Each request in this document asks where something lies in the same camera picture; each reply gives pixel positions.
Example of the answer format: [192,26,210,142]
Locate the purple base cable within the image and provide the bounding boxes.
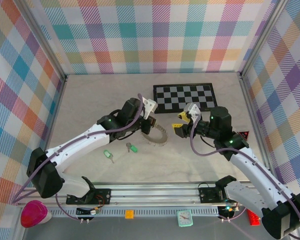
[55,193,91,222]
[221,208,248,222]

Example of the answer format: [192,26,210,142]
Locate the aluminium mounting rail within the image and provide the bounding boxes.
[57,183,266,208]

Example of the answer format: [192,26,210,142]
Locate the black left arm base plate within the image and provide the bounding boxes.
[66,188,112,206]

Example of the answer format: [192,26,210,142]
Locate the black and grey chessboard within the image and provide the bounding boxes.
[152,82,219,115]

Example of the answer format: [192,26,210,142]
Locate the black and red triangle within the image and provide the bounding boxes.
[237,130,251,142]

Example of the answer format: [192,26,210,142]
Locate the red toy brick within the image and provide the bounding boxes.
[246,209,261,226]

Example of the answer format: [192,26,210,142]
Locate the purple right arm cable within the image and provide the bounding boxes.
[189,116,300,240]

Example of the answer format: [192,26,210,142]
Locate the key with green tag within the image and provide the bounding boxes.
[125,142,139,153]
[102,149,115,165]

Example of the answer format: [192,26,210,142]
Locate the aluminium frame beam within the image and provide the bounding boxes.
[13,77,68,240]
[238,73,281,183]

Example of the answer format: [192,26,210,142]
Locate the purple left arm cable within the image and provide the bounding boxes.
[11,92,144,205]

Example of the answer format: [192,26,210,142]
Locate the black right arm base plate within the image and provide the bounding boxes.
[198,183,231,204]

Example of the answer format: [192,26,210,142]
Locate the mint green clock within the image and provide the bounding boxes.
[176,209,193,228]

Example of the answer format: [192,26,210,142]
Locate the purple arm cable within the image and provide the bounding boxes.
[11,92,144,205]
[189,116,300,240]

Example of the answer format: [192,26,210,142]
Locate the small black controller board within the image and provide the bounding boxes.
[217,204,241,223]
[76,205,101,223]

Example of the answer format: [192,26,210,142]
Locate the aluminium frame post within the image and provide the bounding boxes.
[16,0,68,82]
[238,0,291,78]

